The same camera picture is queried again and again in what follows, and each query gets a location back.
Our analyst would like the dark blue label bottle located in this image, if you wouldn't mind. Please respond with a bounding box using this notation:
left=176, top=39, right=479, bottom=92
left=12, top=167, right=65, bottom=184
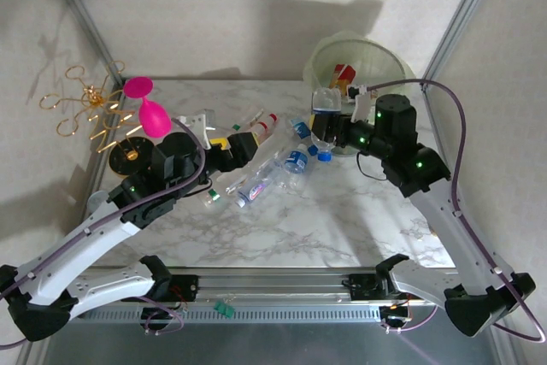
left=309, top=87, right=344, bottom=163

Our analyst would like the large clear square bottle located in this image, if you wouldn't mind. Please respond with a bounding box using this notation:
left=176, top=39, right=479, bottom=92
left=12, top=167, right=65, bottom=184
left=224, top=170, right=253, bottom=195

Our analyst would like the clear bottle red cap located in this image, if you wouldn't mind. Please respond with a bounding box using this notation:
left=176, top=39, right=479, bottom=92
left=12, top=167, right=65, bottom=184
left=251, top=113, right=279, bottom=146

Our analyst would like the crushed bottle purple label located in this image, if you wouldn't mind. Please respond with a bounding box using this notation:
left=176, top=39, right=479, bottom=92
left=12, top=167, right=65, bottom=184
left=233, top=160, right=286, bottom=209

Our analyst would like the blue label bottle white cap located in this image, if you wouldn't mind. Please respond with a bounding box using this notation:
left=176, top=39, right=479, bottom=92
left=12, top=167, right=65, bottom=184
left=283, top=144, right=312, bottom=191

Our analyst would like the brown tea bottle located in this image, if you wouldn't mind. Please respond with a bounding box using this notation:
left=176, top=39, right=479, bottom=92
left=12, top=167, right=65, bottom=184
left=331, top=63, right=356, bottom=89

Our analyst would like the small clear bottle green cap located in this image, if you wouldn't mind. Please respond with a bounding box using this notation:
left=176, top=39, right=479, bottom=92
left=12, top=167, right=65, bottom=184
left=199, top=187, right=226, bottom=212

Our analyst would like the grey mesh waste bin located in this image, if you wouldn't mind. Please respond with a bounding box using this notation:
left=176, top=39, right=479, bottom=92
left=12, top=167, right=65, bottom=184
left=303, top=35, right=415, bottom=156

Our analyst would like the clear square bottle green cap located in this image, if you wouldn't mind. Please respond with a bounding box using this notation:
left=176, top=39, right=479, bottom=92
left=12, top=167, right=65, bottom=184
left=232, top=109, right=266, bottom=132

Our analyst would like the frosted long clear bottle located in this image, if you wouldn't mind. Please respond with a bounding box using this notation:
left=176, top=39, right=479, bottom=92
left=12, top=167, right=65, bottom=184
left=255, top=128, right=296, bottom=172

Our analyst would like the pink plastic wine glass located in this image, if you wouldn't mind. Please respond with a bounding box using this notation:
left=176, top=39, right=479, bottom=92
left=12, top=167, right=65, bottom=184
left=122, top=76, right=173, bottom=140

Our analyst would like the green connector plug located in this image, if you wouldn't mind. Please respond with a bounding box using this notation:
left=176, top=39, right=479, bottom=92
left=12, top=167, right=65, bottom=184
left=213, top=299, right=236, bottom=318

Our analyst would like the black controller board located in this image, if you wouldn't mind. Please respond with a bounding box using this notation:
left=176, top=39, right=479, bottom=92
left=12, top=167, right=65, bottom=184
left=139, top=307, right=180, bottom=327
left=379, top=305, right=411, bottom=326

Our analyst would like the grey metal panel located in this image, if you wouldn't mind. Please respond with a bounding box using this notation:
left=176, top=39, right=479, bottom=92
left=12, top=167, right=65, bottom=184
left=19, top=307, right=526, bottom=365

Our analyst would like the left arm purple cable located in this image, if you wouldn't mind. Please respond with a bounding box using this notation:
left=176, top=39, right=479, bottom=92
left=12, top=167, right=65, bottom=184
left=0, top=116, right=206, bottom=349

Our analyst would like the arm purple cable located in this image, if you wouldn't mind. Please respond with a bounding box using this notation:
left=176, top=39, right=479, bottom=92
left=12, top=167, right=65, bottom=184
left=361, top=78, right=546, bottom=343
left=0, top=116, right=206, bottom=349

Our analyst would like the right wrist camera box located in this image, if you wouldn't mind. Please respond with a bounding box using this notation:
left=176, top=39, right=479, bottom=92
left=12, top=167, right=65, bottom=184
left=348, top=84, right=378, bottom=123

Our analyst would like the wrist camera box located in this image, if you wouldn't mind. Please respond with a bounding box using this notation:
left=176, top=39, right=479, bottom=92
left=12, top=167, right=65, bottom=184
left=348, top=84, right=378, bottom=123
left=176, top=110, right=219, bottom=149

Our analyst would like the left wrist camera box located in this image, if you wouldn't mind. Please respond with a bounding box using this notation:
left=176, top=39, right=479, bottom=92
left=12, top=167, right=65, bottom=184
left=176, top=110, right=219, bottom=149

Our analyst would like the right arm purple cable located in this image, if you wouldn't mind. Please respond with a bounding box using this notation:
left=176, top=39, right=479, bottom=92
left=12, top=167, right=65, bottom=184
left=361, top=78, right=546, bottom=343

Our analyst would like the gold wire stand black base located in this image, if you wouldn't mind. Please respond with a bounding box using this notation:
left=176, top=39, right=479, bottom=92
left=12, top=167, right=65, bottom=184
left=38, top=63, right=157, bottom=178

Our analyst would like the thin black cable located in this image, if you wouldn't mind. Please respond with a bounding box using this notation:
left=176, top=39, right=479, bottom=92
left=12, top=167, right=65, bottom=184
left=356, top=153, right=385, bottom=180

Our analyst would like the aluminium frame post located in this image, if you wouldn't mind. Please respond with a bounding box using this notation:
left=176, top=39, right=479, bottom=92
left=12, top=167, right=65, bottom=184
left=40, top=0, right=127, bottom=88
left=419, top=0, right=503, bottom=89

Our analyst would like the aluminium mounting rail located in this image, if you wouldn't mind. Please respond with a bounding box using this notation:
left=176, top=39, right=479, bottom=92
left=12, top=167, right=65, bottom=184
left=80, top=268, right=458, bottom=307

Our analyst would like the grey slotted cable duct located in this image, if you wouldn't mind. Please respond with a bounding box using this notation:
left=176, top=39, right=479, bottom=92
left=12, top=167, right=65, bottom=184
left=79, top=304, right=381, bottom=324

